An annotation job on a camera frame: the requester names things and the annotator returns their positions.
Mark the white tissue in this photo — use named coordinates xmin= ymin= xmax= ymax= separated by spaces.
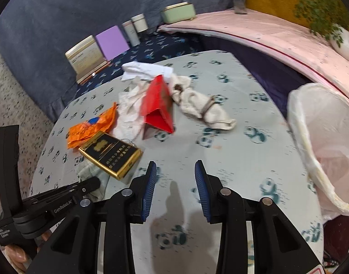
xmin=112 ymin=77 xmax=150 ymax=141

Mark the navy palm print cloth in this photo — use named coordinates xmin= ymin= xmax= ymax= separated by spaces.
xmin=75 ymin=32 xmax=205 ymax=98

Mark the panda print tablecloth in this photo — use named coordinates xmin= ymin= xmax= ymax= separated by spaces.
xmin=28 ymin=49 xmax=326 ymax=274

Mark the beige sock with hairband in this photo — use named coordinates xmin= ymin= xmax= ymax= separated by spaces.
xmin=169 ymin=73 xmax=237 ymax=131

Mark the red paper box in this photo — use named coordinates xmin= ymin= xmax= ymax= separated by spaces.
xmin=140 ymin=75 xmax=174 ymax=140

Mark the purple notebook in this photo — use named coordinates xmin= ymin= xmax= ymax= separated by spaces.
xmin=95 ymin=25 xmax=130 ymax=61

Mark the small orange plastic wrapper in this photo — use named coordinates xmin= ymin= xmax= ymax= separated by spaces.
xmin=67 ymin=102 xmax=118 ymax=149

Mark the potted green plant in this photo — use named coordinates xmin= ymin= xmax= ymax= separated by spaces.
xmin=294 ymin=0 xmax=349 ymax=61

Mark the open book on stand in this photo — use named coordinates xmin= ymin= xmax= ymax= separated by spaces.
xmin=65 ymin=35 xmax=108 ymax=84

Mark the grey blue sofa cushion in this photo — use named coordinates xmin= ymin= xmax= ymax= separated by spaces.
xmin=0 ymin=0 xmax=233 ymax=121

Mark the person's left hand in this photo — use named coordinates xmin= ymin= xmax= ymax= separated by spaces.
xmin=4 ymin=229 xmax=52 ymax=273

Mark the pink cloth covered shelf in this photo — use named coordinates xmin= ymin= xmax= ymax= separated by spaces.
xmin=158 ymin=10 xmax=349 ymax=100

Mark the white jar with lid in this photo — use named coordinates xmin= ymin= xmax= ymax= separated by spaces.
xmin=131 ymin=14 xmax=148 ymax=33

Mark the black gold cigarette box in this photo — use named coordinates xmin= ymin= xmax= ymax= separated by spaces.
xmin=79 ymin=131 xmax=143 ymax=181

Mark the tall white bottle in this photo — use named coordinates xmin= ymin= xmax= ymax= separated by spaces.
xmin=122 ymin=21 xmax=140 ymax=46

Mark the grey cloth pouch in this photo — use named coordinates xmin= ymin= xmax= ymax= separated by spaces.
xmin=75 ymin=160 xmax=109 ymax=202

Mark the green tissue box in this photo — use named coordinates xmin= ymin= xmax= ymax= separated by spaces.
xmin=161 ymin=2 xmax=196 ymax=24

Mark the white lined trash bin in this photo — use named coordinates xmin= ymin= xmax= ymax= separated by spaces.
xmin=287 ymin=84 xmax=349 ymax=221

